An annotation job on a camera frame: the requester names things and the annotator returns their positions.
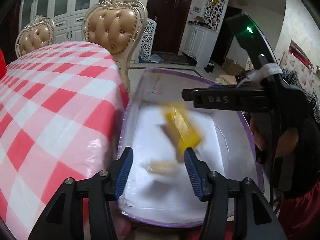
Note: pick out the round biscuit clear wrapper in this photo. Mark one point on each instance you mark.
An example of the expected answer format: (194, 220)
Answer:
(161, 168)

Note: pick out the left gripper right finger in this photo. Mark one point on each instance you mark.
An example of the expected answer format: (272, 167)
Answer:
(253, 216)

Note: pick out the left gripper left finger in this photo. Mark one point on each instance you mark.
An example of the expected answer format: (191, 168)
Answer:
(62, 218)

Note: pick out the person right hand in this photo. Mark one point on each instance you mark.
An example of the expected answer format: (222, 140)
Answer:
(257, 137)

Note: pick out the tufted chair behind thermos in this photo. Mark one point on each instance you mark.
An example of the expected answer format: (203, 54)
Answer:
(40, 32)

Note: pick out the red thermos jug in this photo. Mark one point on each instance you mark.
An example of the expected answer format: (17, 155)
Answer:
(3, 66)

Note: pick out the large yellow bread package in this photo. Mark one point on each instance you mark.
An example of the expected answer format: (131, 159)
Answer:
(182, 132)

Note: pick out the tufted chair right side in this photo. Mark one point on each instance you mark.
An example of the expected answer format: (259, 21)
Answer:
(117, 26)

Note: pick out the dark wooden door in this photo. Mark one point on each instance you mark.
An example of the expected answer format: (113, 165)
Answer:
(170, 17)

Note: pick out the pink checkered tablecloth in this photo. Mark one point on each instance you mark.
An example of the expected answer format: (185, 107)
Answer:
(61, 108)

